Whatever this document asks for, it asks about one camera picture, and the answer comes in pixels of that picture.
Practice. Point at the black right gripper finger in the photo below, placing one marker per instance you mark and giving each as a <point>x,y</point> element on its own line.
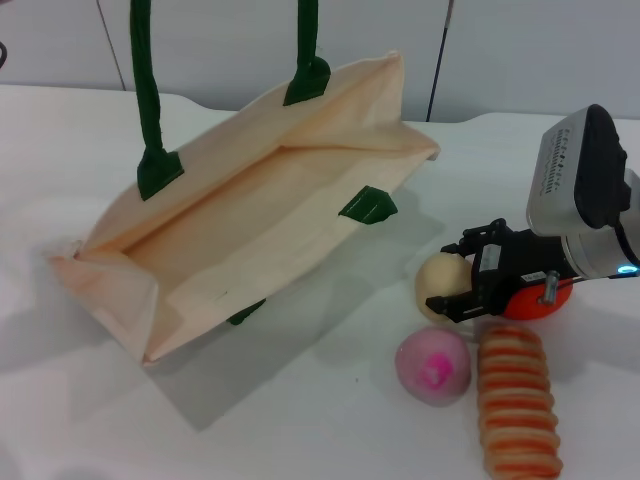
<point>460,306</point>
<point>475,236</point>

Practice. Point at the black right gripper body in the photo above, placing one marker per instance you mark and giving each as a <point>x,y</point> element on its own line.
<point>520,255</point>

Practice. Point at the cream round egg yolk pastry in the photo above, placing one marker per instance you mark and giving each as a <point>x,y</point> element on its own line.
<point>442,277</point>

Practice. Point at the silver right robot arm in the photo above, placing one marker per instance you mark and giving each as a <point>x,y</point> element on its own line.
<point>605,250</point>

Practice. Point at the pink round pastry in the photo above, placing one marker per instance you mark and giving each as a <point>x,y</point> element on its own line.
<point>432,365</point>

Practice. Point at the orange persimmon toy fruit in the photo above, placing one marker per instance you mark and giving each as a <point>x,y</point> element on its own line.
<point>530,306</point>

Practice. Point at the orange striped bread roll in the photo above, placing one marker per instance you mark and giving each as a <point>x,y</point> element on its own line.
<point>517,400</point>

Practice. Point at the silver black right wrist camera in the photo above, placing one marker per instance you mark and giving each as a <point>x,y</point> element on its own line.
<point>575,170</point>

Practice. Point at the dark vertical wall strip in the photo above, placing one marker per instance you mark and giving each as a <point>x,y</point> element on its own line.
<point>440,60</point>

